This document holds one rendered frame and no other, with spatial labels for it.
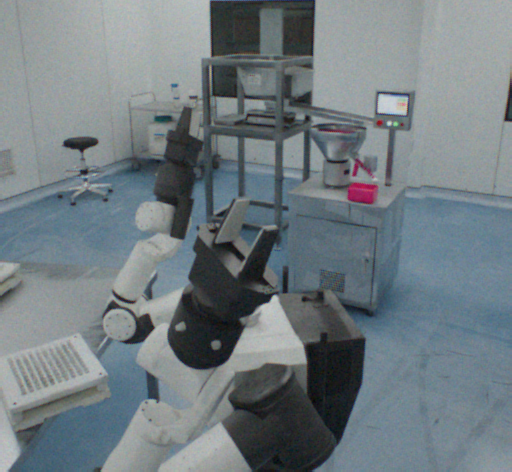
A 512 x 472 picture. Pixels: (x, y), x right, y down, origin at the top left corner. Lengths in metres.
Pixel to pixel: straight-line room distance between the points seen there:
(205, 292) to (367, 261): 2.84
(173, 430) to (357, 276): 2.84
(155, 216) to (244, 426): 0.53
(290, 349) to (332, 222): 2.48
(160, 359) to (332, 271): 2.89
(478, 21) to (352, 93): 1.41
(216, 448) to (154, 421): 0.14
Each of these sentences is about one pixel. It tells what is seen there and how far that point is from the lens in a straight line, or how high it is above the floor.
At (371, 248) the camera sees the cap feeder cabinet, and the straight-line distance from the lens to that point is 3.43.
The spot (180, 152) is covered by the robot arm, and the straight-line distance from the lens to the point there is 1.25.
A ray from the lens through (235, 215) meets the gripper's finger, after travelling 0.63.
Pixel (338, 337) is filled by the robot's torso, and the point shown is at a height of 1.26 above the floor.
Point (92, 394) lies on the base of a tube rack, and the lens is 1.56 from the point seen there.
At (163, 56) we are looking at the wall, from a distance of 7.35.
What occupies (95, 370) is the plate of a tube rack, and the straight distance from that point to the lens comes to 1.56.
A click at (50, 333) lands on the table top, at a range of 1.91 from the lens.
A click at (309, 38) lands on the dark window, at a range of 6.36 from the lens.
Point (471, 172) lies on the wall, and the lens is 6.10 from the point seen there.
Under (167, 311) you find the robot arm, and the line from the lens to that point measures 1.31.
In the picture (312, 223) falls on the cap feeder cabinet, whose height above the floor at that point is 0.58.
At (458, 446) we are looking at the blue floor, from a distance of 2.83.
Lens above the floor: 1.81
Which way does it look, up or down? 20 degrees down
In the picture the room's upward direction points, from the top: straight up
